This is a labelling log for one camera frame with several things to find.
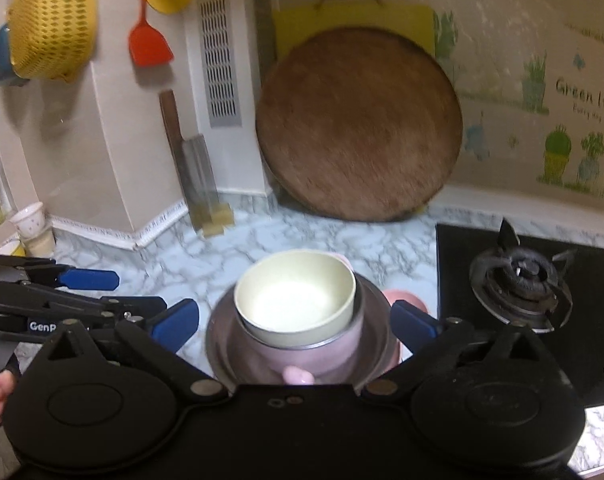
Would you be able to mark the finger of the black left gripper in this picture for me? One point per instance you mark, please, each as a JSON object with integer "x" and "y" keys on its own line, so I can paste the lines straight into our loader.
{"x": 144, "y": 306}
{"x": 86, "y": 279}

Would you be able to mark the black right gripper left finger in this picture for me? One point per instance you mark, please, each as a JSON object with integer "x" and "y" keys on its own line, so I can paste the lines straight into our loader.
{"x": 155, "y": 344}

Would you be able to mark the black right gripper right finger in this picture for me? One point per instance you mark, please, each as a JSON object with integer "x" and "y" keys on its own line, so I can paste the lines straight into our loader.
{"x": 435, "y": 345}

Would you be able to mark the stainless steel bowl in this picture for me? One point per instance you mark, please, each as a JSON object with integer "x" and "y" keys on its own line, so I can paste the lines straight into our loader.
{"x": 367, "y": 349}

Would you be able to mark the pink bear-shaped plate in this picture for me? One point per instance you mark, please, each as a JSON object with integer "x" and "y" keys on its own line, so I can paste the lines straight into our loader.
{"x": 406, "y": 299}

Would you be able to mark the pink bowl with steel liner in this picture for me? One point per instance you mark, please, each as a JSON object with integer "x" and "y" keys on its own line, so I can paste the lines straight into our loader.
{"x": 301, "y": 313}

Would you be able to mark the cream plastic bowl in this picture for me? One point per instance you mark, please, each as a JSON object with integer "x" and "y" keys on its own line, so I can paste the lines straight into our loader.
{"x": 296, "y": 298}

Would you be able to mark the beige small cup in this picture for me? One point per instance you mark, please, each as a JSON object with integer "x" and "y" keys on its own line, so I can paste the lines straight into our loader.
{"x": 41, "y": 245}

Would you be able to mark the yellow ceramic cup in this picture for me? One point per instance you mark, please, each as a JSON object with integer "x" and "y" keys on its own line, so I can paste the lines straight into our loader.
{"x": 12, "y": 247}

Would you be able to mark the white dotted cup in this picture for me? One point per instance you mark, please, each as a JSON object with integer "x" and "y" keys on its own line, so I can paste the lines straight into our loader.
{"x": 30, "y": 221}

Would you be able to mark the gas burner grate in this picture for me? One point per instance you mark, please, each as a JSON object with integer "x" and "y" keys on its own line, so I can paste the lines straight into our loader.
{"x": 519, "y": 285}

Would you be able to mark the yellow knife stand block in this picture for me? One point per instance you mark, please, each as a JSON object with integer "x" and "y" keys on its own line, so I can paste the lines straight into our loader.
{"x": 220, "y": 218}

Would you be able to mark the black gas stove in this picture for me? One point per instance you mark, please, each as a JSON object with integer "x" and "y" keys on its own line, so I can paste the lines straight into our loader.
{"x": 578, "y": 346}

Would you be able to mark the round wooden cutting board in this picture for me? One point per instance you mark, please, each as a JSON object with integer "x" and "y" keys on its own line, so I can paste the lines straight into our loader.
{"x": 359, "y": 124}

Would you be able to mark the red spatula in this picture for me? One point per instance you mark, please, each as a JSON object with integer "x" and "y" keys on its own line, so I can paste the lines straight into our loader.
{"x": 147, "y": 46}

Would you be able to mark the yellow colander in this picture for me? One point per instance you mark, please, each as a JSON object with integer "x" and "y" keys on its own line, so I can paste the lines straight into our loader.
{"x": 51, "y": 39}

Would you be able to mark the yellow plastic cutting board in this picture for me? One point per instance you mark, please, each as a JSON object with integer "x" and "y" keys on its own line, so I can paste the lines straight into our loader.
{"x": 296, "y": 24}

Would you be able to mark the cleaver with wooden handle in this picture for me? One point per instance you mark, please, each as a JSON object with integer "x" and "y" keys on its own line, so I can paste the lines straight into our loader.
{"x": 192, "y": 165}

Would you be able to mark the grey wall vent grille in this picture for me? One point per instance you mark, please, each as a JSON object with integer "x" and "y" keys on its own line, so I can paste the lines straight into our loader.
{"x": 218, "y": 64}

